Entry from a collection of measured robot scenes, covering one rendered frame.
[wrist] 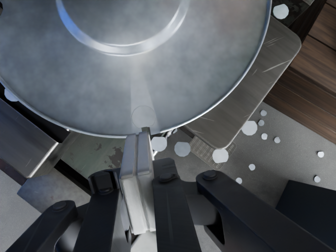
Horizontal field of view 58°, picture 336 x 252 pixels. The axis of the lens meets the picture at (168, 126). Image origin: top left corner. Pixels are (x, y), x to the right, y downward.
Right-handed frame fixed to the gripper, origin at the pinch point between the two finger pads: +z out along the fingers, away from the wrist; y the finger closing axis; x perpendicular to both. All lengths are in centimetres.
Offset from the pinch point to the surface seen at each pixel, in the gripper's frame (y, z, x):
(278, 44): 14.6, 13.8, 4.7
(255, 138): 35, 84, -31
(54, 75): -7.2, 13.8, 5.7
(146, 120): 0.5, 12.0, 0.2
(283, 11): 22.5, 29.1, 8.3
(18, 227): -51, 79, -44
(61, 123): -7.3, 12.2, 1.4
